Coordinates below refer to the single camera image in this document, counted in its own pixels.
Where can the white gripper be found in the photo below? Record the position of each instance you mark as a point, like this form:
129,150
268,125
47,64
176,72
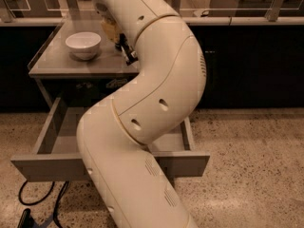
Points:
110,30

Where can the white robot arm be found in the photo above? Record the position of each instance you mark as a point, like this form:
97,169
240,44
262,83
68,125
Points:
113,134

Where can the open grey top drawer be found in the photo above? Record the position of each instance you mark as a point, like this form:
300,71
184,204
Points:
55,156

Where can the white ceramic bowl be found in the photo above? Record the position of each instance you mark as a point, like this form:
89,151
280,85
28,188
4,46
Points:
84,45

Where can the grey cabinet with counter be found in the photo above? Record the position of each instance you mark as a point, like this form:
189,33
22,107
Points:
56,62

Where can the black plug on floor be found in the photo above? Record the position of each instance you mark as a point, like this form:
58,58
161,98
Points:
26,220

